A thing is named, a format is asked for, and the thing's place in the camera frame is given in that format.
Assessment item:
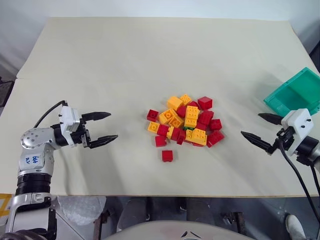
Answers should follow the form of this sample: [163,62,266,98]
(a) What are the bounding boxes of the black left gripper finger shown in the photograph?
[82,111,112,123]
[88,134,119,150]

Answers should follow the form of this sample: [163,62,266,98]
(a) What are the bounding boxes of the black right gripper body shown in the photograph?
[266,126,295,156]

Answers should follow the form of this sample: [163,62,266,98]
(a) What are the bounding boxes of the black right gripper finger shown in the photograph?
[240,131,273,153]
[257,112,284,126]

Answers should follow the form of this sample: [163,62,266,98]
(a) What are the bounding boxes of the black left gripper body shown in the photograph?
[69,116,91,150]

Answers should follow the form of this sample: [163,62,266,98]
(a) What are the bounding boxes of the green plastic tray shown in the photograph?
[262,66,320,118]

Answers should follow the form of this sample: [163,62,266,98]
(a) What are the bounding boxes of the clear plastic bubble wrap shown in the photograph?
[56,195,108,226]

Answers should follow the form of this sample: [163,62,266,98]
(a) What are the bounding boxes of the white shoe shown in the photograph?
[285,214,307,240]

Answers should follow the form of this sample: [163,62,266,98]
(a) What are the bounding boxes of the grey rounded robot torso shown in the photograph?
[101,219,256,240]

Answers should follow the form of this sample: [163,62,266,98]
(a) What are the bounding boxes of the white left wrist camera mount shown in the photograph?
[59,105,81,134]

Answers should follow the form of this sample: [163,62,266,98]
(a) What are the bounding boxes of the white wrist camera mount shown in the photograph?
[59,105,81,134]
[280,108,313,157]

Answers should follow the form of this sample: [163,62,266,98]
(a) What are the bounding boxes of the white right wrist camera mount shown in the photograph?
[280,108,313,157]

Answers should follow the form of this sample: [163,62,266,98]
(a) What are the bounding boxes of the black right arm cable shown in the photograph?
[279,139,320,220]
[310,163,320,200]

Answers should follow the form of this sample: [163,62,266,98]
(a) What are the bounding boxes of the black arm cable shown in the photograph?
[33,100,69,129]
[310,163,320,200]
[279,139,320,220]

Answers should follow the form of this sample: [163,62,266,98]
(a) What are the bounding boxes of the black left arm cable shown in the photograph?
[33,100,69,129]

